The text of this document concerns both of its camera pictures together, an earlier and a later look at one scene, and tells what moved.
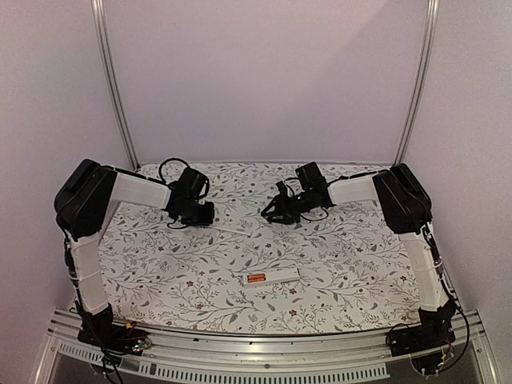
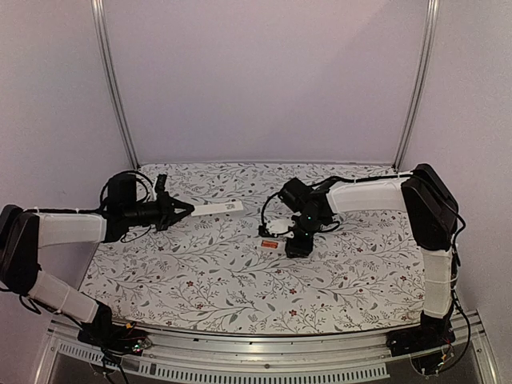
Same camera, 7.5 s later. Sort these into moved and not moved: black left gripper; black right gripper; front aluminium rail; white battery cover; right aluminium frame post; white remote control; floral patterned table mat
Moved: white battery cover; white remote control; black left gripper; black right gripper
Not moved: right aluminium frame post; floral patterned table mat; front aluminium rail
